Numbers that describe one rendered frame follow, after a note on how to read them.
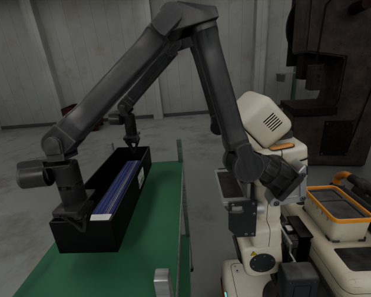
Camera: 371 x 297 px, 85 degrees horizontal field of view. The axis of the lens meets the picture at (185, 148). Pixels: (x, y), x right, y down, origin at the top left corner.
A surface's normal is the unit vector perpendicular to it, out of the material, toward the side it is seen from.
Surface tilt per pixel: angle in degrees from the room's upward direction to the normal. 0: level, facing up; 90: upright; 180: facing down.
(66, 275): 0
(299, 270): 0
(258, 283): 0
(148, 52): 84
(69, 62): 90
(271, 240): 90
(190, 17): 78
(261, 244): 90
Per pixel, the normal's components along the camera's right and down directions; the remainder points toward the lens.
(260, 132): -0.01, 0.37
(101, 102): 0.16, 0.19
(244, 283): -0.08, -0.93
